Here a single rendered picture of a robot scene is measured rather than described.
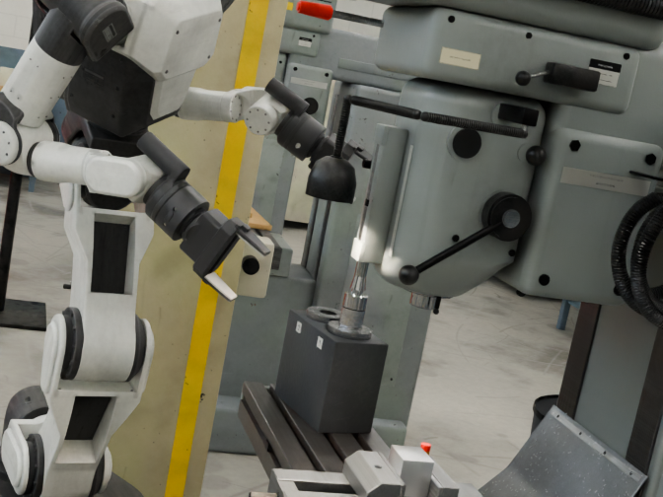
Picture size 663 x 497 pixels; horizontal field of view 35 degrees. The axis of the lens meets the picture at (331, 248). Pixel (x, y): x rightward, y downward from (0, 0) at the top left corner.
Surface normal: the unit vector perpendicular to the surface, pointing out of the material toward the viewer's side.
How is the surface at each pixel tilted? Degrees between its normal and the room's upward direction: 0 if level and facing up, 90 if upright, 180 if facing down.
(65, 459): 33
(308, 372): 90
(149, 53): 104
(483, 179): 90
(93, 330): 63
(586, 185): 90
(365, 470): 41
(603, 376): 90
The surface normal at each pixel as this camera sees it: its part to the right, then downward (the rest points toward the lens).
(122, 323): 0.47, -0.23
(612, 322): -0.95, -0.13
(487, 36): 0.26, 0.22
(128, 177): -0.40, 0.20
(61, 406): 0.39, 0.46
